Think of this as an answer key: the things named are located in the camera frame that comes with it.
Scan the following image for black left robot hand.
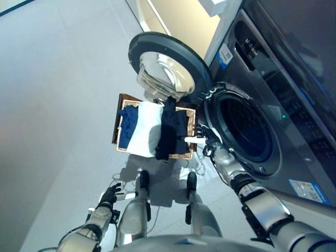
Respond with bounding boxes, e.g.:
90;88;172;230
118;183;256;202
98;182;139;211

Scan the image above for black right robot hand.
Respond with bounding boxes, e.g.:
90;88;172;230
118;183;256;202
184;125;224;156

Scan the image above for black garment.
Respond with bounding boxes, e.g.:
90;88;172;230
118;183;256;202
155;96;191;162

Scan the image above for white garment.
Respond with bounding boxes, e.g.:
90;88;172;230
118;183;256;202
126;101;164;159

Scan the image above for navy blue garment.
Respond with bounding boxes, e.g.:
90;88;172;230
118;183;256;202
118;105;139;149

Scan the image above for grey front-load washing machine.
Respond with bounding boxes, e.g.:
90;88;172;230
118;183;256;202
197;0;336;208

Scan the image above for round washing machine door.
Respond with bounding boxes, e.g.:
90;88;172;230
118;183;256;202
128;31;212;102

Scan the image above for wicker laundry basket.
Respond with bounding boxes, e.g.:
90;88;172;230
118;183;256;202
115;98;197;160

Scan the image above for silver left robot leg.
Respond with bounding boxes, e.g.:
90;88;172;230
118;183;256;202
115;170;152;248

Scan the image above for silver robot leg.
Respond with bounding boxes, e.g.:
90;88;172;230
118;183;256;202
115;170;152;248
184;171;224;237

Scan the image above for silver right robot leg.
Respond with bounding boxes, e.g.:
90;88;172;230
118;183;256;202
184;171;224;237

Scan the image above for dark brown wooden stand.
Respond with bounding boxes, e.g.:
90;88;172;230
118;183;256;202
111;92;137;145

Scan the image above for small blue white sticker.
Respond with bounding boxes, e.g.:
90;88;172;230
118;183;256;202
218;43;234;70

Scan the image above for silver robot torso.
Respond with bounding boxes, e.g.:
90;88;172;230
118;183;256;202
109;234;271;252

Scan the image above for blue energy label sticker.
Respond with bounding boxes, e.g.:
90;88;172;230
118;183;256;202
288;178;330;206

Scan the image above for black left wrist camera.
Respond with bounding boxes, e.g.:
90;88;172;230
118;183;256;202
111;208;122;224

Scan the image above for thin dark wire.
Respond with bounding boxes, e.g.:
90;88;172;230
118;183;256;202
146;204;162;236

